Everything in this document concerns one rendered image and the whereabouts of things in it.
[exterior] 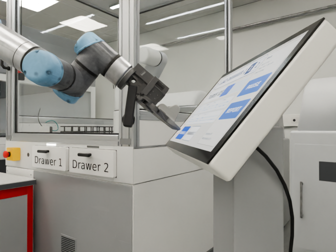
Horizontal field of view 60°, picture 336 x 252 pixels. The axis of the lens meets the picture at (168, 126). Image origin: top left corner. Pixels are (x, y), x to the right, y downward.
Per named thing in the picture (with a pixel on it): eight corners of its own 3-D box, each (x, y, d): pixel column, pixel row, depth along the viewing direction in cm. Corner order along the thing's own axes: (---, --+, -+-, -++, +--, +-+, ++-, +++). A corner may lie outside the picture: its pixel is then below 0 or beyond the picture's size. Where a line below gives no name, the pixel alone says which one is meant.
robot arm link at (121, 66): (103, 74, 77) (105, 79, 85) (116, 85, 77) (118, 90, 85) (121, 53, 77) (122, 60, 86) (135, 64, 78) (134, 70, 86)
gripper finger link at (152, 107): (169, 117, 78) (144, 96, 77) (166, 121, 78) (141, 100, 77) (167, 118, 83) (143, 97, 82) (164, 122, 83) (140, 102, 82)
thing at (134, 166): (132, 184, 112) (132, 146, 112) (5, 165, 172) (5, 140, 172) (232, 161, 189) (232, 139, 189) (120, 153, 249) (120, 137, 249)
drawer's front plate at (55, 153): (65, 171, 135) (65, 147, 135) (31, 166, 152) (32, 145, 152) (68, 170, 136) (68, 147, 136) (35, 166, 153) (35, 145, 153)
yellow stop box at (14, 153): (11, 161, 158) (11, 148, 158) (4, 160, 162) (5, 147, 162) (20, 160, 162) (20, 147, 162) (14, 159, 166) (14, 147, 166)
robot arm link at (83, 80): (37, 83, 75) (64, 50, 74) (60, 90, 86) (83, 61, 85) (58, 103, 74) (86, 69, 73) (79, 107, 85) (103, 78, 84)
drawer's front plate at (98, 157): (113, 178, 116) (113, 150, 116) (68, 171, 133) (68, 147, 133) (116, 177, 117) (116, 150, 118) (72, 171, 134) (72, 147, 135)
